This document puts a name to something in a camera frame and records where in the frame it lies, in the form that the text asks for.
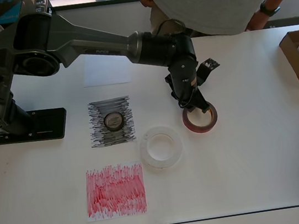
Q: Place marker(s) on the red scribbled paper sheet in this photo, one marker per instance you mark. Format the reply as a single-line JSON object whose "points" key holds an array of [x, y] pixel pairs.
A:
{"points": [[114, 192]]}

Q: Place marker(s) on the red tape roll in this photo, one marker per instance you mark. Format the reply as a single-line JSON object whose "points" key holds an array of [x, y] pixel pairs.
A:
{"points": [[196, 129]]}

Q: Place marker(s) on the black wrist watch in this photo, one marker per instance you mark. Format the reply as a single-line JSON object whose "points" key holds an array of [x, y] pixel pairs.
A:
{"points": [[270, 9]]}

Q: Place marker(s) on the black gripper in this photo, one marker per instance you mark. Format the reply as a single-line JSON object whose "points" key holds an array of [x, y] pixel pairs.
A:
{"points": [[191, 95]]}

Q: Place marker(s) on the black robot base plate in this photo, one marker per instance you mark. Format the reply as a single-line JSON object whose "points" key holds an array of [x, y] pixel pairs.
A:
{"points": [[51, 125]]}

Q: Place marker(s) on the white tape roll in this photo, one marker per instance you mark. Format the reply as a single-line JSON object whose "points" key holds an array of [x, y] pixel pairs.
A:
{"points": [[143, 150]]}

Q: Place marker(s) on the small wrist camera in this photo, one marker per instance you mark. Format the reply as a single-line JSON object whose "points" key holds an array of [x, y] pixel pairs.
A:
{"points": [[211, 63]]}

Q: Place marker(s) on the small black box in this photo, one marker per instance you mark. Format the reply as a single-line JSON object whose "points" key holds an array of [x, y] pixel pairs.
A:
{"points": [[42, 4]]}

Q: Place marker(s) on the person's left hand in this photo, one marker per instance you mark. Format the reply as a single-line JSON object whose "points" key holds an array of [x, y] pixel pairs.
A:
{"points": [[258, 22]]}

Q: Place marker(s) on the black scribbled paper sheet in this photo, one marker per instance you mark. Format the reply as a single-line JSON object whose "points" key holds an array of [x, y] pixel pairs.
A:
{"points": [[97, 136]]}

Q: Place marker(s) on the blank white paper sheet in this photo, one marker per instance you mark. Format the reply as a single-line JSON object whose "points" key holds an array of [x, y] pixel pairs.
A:
{"points": [[106, 73]]}

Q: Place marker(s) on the black tape roll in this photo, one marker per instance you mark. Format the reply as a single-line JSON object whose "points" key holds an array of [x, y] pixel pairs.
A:
{"points": [[114, 121]]}

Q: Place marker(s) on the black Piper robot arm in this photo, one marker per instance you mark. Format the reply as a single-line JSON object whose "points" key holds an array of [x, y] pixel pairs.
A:
{"points": [[87, 46]]}

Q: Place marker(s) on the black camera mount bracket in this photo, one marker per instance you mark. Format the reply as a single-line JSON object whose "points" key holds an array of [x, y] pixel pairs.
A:
{"points": [[203, 72]]}

